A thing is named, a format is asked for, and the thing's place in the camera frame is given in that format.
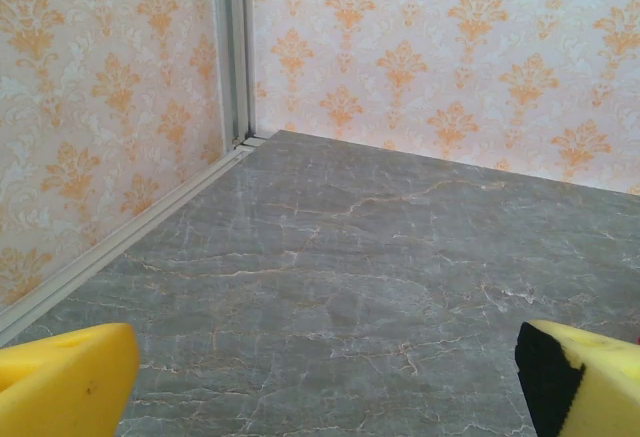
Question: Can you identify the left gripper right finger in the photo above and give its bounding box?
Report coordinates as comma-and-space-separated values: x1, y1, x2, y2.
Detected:
514, 319, 640, 437

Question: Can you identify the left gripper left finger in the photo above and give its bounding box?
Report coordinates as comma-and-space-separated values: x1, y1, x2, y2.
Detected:
0, 322, 142, 437

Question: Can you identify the aluminum frame rail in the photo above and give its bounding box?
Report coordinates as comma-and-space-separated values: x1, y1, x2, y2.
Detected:
0, 136, 264, 348

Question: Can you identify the aluminum frame post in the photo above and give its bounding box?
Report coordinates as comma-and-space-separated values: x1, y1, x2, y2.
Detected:
210, 0, 257, 151

